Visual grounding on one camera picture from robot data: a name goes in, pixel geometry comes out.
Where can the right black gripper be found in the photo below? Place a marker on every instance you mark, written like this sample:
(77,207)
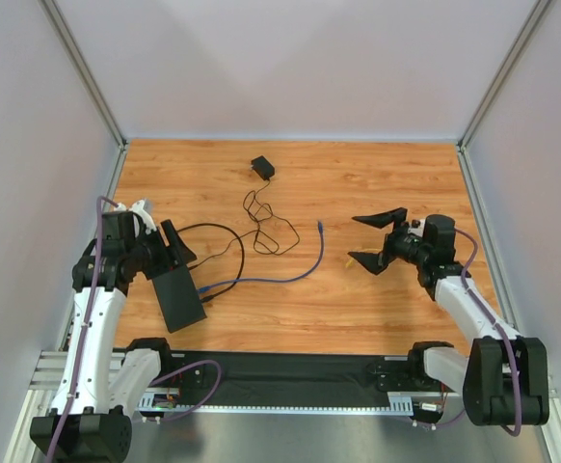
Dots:
(388,243)

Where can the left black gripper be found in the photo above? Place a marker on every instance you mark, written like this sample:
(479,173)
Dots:
(160,252)

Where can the black network switch box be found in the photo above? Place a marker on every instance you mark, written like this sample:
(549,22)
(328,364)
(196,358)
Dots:
(178,299)

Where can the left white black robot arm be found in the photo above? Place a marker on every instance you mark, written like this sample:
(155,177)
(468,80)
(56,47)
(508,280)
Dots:
(90,417)

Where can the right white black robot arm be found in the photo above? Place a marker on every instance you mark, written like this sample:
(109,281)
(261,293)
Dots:
(503,381)

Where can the black power adapter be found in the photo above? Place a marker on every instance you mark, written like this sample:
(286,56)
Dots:
(263,167)

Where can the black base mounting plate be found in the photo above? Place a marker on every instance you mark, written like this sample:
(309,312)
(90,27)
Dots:
(195,383)

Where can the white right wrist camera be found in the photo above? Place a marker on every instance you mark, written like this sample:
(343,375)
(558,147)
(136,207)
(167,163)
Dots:
(417,227)

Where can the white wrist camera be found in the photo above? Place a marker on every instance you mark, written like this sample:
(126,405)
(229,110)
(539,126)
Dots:
(143,222)
(417,227)

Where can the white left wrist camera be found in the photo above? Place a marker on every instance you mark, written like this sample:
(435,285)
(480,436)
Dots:
(143,222)

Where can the right aluminium frame post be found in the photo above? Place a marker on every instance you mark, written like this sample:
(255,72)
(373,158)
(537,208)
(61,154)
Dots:
(517,48)

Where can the aluminium frame post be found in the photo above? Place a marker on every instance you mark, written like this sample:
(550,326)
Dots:
(63,31)
(517,48)

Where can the grey slotted cable duct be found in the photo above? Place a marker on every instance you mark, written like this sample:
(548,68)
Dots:
(399,406)

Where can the front aluminium frame rail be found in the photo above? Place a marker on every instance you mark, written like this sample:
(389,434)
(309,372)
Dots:
(260,378)

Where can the left aluminium frame post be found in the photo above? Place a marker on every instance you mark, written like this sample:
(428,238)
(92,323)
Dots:
(63,31)

